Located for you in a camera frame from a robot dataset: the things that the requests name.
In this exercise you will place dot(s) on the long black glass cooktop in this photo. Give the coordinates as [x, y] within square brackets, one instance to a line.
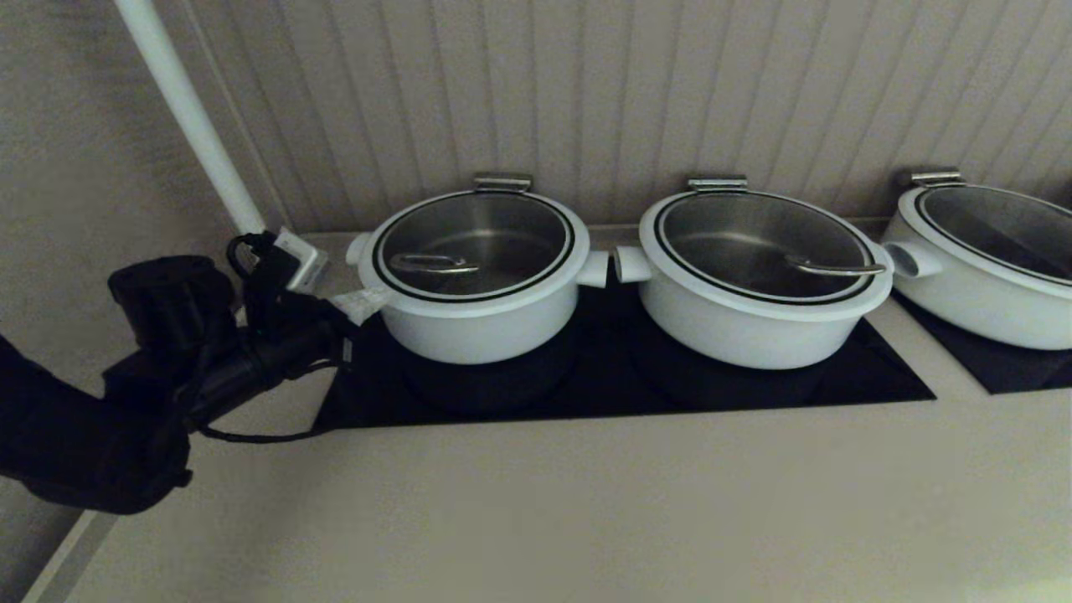
[603, 385]

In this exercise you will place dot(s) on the white vertical pipe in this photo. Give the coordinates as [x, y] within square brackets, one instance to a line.
[188, 117]

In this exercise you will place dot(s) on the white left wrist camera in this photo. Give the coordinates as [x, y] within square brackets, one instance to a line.
[301, 255]

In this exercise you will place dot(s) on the white cooking pot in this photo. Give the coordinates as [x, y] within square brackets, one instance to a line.
[494, 331]
[963, 301]
[737, 335]

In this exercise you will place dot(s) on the short black glass cooktop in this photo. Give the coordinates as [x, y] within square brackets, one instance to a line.
[997, 368]

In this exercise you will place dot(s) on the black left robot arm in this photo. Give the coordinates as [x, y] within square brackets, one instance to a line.
[100, 419]

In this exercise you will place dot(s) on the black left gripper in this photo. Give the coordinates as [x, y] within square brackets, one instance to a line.
[314, 331]

